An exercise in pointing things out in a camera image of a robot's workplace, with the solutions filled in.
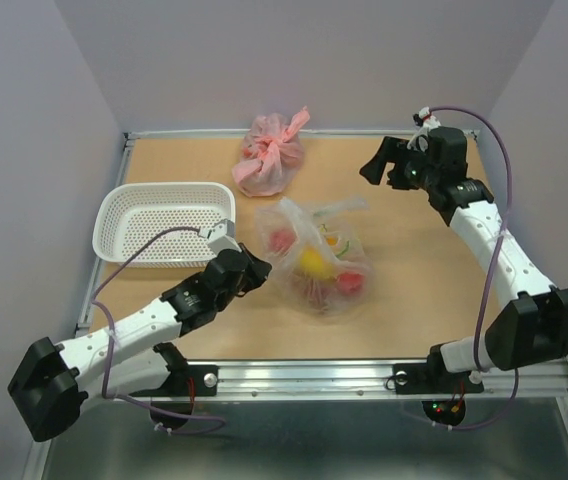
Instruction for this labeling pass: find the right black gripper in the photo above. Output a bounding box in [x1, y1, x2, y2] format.
[357, 136, 438, 192]

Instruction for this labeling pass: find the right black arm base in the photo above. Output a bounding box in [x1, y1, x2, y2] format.
[384, 362, 484, 429]

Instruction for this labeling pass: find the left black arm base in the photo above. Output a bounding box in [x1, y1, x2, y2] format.
[129, 364, 226, 436]

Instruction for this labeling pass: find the clear plastic fruit bag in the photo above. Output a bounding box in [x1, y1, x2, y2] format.
[255, 197, 373, 315]

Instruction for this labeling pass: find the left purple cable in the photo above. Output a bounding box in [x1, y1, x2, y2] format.
[91, 227, 227, 435]

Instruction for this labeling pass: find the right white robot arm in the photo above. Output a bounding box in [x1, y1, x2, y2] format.
[360, 127, 568, 390]

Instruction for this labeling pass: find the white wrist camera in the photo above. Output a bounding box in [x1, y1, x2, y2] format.
[407, 107, 441, 153]
[198, 219, 241, 255]

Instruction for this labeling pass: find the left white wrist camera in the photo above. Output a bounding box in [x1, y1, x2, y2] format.
[198, 219, 241, 255]

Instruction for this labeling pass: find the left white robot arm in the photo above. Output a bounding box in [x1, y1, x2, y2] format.
[7, 244, 272, 442]

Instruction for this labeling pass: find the yellow fruit in bag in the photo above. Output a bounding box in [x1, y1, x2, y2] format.
[296, 247, 335, 281]

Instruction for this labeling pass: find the pink knotted plastic bag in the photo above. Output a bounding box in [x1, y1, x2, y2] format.
[231, 107, 310, 197]

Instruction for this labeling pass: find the aluminium front rail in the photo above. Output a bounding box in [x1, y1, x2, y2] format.
[46, 357, 568, 401]

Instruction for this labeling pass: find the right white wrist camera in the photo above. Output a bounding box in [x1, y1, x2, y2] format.
[407, 107, 441, 153]

